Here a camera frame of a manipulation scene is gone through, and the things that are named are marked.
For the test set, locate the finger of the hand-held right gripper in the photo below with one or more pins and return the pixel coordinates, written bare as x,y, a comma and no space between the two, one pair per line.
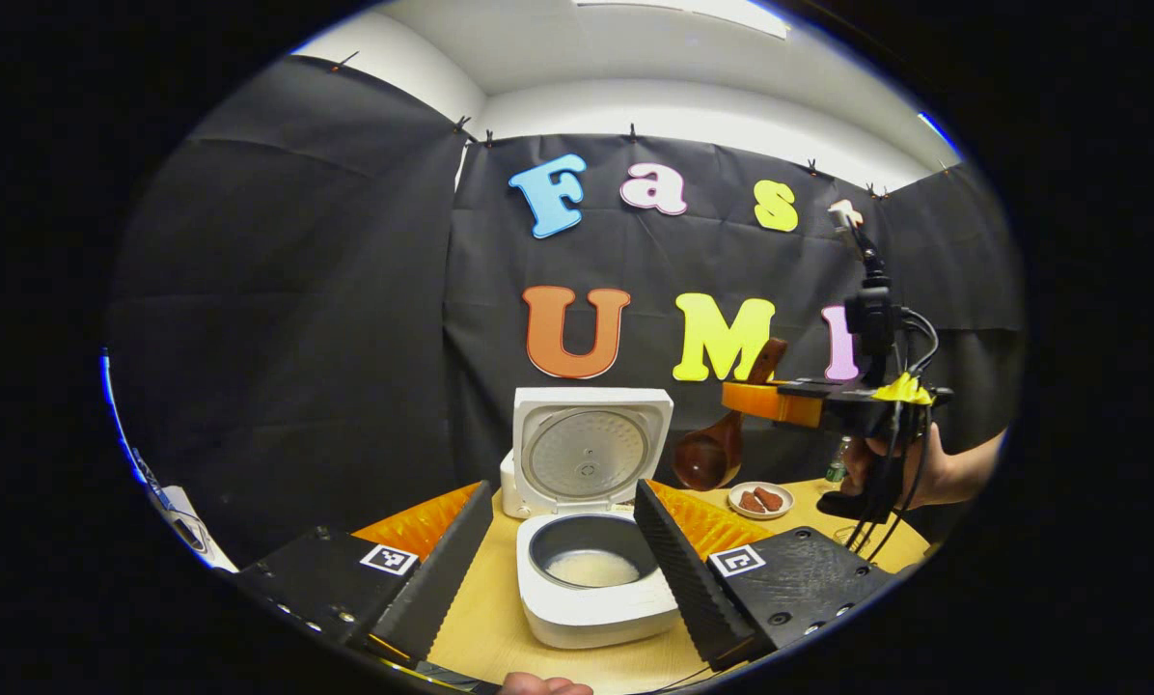
809,389

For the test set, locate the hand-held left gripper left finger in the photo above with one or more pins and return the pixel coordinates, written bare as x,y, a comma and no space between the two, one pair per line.
442,579

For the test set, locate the large ceiling light panel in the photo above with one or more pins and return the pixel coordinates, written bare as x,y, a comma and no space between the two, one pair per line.
693,14

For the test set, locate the white round plate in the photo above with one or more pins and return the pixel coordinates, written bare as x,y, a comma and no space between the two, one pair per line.
760,515

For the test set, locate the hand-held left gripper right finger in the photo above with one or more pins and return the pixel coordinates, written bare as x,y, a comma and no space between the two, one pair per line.
683,579

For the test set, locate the green label water bottle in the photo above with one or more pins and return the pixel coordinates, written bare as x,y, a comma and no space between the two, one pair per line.
836,468

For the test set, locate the black backdrop cloth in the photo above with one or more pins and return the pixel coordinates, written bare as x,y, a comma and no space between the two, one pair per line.
297,290

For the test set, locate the narrow ceiling light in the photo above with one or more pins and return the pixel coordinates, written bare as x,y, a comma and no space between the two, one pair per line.
939,133

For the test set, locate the brown meat piece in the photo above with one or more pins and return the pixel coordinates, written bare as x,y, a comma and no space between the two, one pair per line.
752,502
769,498

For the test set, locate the white rice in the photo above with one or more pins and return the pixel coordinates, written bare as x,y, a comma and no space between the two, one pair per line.
591,569

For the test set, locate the brown wooden spoon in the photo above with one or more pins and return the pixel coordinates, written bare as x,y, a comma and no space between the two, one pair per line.
707,458

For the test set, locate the white rice cooker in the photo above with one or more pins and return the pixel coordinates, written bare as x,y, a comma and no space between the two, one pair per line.
577,618

